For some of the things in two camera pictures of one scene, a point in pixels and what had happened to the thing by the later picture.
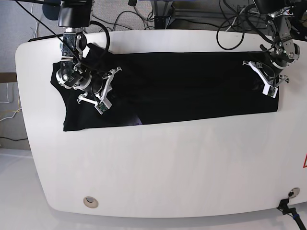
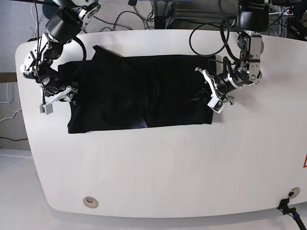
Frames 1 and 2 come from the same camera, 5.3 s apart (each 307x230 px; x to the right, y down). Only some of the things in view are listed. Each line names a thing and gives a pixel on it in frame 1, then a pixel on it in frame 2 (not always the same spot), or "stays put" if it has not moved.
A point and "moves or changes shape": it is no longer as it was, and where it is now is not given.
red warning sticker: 304,166 stays put
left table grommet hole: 90,202 stays put
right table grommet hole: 294,192 stays put
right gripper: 270,74 -> 218,86
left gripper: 100,85 -> 66,93
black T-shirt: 158,87 moves or changes shape
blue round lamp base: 51,11 stays put
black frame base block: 159,22 stays put
